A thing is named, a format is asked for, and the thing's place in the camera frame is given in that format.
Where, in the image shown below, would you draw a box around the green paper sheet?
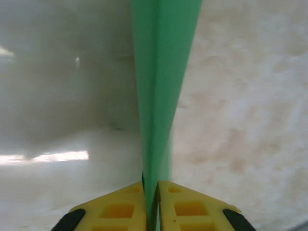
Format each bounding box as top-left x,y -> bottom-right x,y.
128,0 -> 203,231

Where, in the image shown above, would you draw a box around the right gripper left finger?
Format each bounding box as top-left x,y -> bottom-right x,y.
54,180 -> 148,231

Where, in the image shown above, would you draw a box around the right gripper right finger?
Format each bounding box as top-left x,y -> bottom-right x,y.
157,180 -> 256,231

